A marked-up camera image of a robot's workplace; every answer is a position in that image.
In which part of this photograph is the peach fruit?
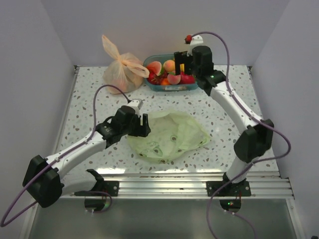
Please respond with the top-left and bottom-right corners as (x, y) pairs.
(163, 60), (175, 72)

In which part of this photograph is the red watermelon slice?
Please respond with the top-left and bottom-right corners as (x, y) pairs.
(146, 61), (164, 76)

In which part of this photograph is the green avocado print plastic bag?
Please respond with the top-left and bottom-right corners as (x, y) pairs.
(128, 110), (211, 163)

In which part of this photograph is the red grape bunch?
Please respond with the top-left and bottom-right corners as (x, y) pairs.
(147, 72), (164, 85)

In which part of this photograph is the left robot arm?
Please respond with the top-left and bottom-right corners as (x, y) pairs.
(22, 100), (151, 208)

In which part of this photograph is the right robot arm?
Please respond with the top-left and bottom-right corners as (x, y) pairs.
(174, 45), (274, 197)

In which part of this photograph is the teal plastic fruit basin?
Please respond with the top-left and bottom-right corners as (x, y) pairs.
(143, 54), (198, 92)

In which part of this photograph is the pink dragon fruit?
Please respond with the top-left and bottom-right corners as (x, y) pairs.
(180, 72), (195, 84)

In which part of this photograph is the orange knotted plastic bag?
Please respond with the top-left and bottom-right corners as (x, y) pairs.
(102, 35), (150, 94)

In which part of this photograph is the pink peach front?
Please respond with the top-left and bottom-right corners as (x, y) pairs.
(167, 74), (181, 85)

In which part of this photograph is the orange tangerine lower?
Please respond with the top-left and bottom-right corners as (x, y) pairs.
(161, 78), (170, 86)

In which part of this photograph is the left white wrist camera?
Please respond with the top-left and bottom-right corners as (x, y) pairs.
(128, 99), (143, 110)

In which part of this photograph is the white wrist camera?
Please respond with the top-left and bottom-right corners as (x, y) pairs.
(184, 35), (203, 56)
(128, 99), (143, 110)

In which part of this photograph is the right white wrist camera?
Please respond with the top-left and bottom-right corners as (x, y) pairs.
(184, 35), (203, 56)

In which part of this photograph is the aluminium mounting rail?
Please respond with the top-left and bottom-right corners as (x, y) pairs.
(32, 173), (294, 200)

